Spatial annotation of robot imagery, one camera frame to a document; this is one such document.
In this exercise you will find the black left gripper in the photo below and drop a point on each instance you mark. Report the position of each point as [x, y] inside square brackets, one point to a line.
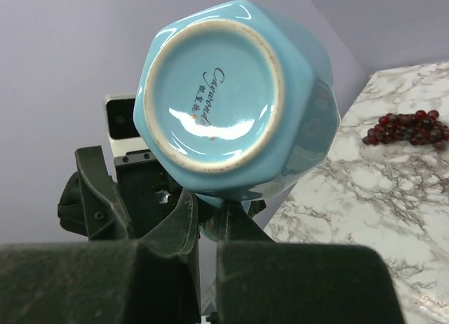
[147, 194]

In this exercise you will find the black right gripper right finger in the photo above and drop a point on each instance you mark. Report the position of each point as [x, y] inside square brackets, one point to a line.
[262, 281]

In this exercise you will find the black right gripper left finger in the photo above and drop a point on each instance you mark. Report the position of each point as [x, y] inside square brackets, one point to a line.
[154, 279]

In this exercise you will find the light blue hexagonal mug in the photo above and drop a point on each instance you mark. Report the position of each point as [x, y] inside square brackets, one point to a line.
[237, 103]

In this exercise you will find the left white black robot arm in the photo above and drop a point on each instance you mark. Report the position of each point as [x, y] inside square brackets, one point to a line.
[70, 209]

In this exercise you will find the dark red grape bunch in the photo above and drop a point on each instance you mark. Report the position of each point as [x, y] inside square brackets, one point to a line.
[419, 128]

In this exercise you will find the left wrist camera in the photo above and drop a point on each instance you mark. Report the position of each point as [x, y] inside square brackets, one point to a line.
[123, 136]

